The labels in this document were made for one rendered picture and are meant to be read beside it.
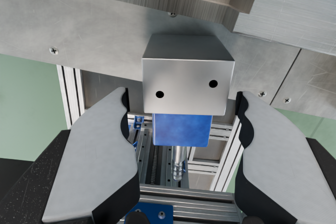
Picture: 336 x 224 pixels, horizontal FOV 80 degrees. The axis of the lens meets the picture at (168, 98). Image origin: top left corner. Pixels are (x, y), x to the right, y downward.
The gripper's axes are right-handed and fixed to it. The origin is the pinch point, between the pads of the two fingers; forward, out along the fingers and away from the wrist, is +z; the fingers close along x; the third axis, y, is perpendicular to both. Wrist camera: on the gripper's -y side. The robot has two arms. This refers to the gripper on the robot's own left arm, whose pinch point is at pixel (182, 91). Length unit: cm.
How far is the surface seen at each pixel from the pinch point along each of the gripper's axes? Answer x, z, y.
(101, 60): -6.5, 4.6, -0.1
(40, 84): -71, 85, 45
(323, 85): 12.1, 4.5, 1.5
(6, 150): -110, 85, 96
